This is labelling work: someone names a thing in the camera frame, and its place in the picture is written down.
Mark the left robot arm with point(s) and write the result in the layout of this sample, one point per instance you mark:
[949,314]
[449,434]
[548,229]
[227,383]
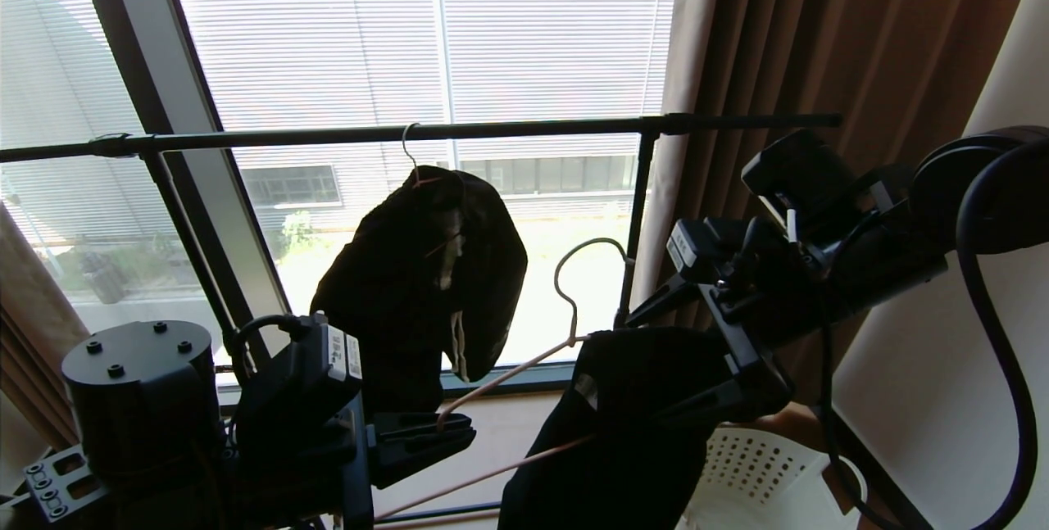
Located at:
[139,407]

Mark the brown curtain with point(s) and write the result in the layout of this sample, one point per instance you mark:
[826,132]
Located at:
[33,325]
[819,38]

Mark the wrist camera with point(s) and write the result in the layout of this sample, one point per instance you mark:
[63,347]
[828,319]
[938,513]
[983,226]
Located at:
[799,174]
[303,382]

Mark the window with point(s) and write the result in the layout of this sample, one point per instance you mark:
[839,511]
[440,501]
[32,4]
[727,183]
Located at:
[344,30]

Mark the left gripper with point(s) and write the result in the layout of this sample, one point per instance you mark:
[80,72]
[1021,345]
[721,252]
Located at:
[303,481]

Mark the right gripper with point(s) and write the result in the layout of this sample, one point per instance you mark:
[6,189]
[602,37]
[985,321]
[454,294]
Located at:
[762,317]

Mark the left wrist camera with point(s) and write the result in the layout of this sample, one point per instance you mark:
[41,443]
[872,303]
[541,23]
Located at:
[303,382]

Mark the pink clothes hanger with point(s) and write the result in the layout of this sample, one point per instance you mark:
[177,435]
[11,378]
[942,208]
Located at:
[406,149]
[524,362]

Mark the black garment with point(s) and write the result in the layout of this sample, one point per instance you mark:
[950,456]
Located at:
[393,284]
[623,432]

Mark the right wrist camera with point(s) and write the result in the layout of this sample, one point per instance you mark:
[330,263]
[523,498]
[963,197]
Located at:
[799,174]

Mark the black clothes rack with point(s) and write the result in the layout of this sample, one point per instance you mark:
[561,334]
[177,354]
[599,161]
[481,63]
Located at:
[328,135]

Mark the white laundry basket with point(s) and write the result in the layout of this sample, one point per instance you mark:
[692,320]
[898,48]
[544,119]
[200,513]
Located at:
[762,481]

